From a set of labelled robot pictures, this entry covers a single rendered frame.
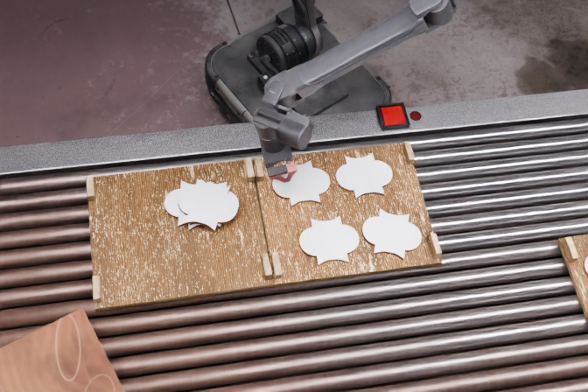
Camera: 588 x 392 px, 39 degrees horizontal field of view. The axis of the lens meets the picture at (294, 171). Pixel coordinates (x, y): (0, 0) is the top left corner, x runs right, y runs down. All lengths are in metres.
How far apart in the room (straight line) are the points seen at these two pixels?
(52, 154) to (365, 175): 0.79
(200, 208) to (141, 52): 1.64
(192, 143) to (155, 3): 1.63
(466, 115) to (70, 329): 1.18
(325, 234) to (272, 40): 1.18
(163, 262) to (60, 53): 1.76
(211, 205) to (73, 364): 0.49
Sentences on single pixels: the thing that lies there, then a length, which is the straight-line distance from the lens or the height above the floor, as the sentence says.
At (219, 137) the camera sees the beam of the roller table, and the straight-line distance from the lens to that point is 2.16.
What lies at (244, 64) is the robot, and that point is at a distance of 3.17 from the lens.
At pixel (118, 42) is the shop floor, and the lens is 3.58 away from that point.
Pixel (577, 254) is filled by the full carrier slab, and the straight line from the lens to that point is 2.11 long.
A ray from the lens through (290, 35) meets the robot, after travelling 3.04.
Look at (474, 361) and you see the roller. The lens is 1.97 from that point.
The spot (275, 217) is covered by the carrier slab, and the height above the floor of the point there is 0.94.
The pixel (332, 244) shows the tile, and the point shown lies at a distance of 1.98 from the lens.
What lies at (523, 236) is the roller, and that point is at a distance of 2.14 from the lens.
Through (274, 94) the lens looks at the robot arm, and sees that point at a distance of 1.78.
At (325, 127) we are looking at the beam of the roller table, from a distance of 2.19.
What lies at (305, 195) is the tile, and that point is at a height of 0.95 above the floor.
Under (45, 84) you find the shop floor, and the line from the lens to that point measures 3.48.
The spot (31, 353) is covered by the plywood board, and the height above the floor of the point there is 1.04.
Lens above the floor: 2.71
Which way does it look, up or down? 58 degrees down
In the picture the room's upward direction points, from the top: 8 degrees clockwise
